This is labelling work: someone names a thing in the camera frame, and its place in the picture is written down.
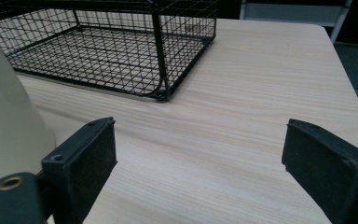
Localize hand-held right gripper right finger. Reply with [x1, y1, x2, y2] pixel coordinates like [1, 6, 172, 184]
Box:
[281, 118, 358, 224]

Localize cream plastic object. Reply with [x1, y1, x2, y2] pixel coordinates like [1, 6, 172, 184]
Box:
[0, 19, 57, 200]

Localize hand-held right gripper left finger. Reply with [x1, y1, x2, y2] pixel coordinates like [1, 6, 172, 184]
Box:
[41, 117, 118, 224]

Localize black wire mesh basket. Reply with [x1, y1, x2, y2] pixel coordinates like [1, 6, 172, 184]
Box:
[0, 0, 219, 102]

